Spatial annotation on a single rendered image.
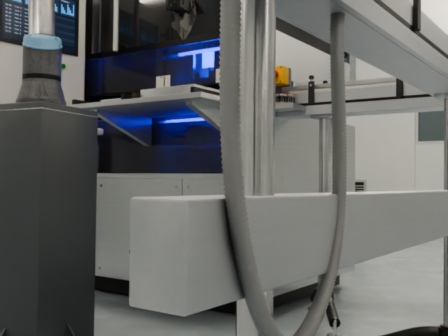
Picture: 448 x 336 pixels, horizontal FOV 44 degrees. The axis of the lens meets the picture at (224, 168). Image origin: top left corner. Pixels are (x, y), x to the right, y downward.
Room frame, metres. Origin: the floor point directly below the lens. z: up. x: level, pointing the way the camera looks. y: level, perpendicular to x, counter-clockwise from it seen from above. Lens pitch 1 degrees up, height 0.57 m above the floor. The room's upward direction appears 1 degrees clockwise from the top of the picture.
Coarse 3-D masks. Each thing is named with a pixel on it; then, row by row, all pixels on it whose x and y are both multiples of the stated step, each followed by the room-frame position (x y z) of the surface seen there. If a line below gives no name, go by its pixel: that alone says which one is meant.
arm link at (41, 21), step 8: (32, 0) 1.83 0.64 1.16; (40, 0) 1.83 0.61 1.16; (48, 0) 1.84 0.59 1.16; (32, 8) 1.84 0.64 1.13; (40, 8) 1.83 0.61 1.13; (48, 8) 1.84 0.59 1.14; (32, 16) 1.84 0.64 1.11; (40, 16) 1.83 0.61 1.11; (48, 16) 1.84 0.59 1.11; (32, 24) 1.84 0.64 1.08; (40, 24) 1.83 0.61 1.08; (48, 24) 1.84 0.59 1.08; (32, 32) 1.84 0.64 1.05; (40, 32) 1.83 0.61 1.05; (48, 32) 1.84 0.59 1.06
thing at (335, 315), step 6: (312, 294) 2.45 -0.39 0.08; (312, 300) 2.47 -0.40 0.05; (330, 300) 2.17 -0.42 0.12; (330, 306) 2.13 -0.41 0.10; (330, 312) 2.10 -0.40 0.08; (336, 312) 2.10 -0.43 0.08; (330, 318) 2.07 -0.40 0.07; (336, 318) 2.06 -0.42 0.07; (330, 324) 2.07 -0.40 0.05; (336, 324) 2.06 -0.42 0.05; (336, 330) 2.06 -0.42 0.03
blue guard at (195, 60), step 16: (176, 48) 2.52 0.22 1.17; (192, 48) 2.47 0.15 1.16; (208, 48) 2.42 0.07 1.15; (96, 64) 2.81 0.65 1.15; (112, 64) 2.75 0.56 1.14; (128, 64) 2.69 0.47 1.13; (144, 64) 2.63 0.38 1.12; (160, 64) 2.57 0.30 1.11; (176, 64) 2.52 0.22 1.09; (192, 64) 2.46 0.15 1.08; (208, 64) 2.42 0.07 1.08; (96, 80) 2.81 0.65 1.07; (112, 80) 2.75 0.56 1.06; (128, 80) 2.69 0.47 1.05; (144, 80) 2.63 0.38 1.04; (176, 80) 2.52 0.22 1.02; (192, 80) 2.46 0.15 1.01; (208, 80) 2.41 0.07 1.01
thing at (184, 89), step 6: (192, 84) 1.99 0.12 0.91; (144, 90) 2.12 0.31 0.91; (150, 90) 2.11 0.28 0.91; (156, 90) 2.09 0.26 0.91; (162, 90) 2.07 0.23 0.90; (168, 90) 2.05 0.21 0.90; (174, 90) 2.04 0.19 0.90; (180, 90) 2.02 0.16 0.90; (186, 90) 2.00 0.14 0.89; (216, 90) 2.10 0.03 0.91; (144, 96) 2.12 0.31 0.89; (150, 96) 2.10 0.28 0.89
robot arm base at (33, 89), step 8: (24, 80) 1.70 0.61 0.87; (32, 80) 1.69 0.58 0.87; (40, 80) 1.69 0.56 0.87; (48, 80) 1.70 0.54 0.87; (56, 80) 1.72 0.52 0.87; (24, 88) 1.69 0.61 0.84; (32, 88) 1.68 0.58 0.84; (40, 88) 1.69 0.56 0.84; (48, 88) 1.69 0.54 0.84; (56, 88) 1.71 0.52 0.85; (24, 96) 1.68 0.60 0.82; (32, 96) 1.67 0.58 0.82; (40, 96) 1.69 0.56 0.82; (48, 96) 1.69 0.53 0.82; (56, 96) 1.70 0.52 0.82; (64, 104) 1.73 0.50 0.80
